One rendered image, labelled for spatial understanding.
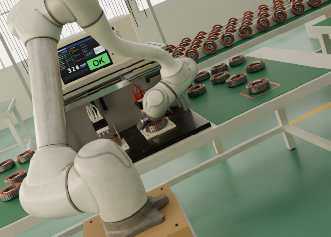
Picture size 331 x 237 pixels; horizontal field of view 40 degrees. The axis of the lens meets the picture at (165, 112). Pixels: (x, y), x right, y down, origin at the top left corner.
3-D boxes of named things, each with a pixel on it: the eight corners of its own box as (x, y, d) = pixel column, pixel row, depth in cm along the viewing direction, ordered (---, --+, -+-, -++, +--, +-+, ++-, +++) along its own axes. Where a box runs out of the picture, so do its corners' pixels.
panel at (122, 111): (182, 103, 244) (161, 51, 236) (69, 154, 234) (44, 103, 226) (181, 102, 245) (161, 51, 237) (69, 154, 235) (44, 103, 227)
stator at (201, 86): (192, 98, 251) (190, 92, 250) (185, 96, 262) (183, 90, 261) (209, 90, 254) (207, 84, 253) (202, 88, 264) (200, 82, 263)
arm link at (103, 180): (139, 218, 125) (106, 151, 119) (85, 228, 132) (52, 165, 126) (155, 186, 140) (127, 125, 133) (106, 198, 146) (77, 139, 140)
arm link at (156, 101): (156, 124, 189) (177, 102, 192) (156, 115, 174) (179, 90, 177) (137, 108, 191) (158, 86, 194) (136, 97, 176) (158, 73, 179)
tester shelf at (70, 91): (171, 52, 222) (167, 44, 221) (41, 109, 211) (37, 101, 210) (151, 48, 264) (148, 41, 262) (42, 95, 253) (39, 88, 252)
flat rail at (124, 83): (170, 66, 222) (167, 60, 222) (52, 118, 213) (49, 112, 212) (169, 66, 224) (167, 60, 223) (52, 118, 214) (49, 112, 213)
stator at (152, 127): (170, 124, 212) (167, 118, 211) (148, 134, 211) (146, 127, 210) (164, 119, 223) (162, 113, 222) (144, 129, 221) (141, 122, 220)
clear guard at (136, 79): (185, 72, 199) (180, 60, 197) (136, 94, 195) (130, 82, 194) (166, 66, 230) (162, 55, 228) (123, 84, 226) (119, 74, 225)
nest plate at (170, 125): (176, 126, 211) (175, 123, 211) (147, 139, 209) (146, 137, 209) (168, 119, 225) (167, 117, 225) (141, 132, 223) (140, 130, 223)
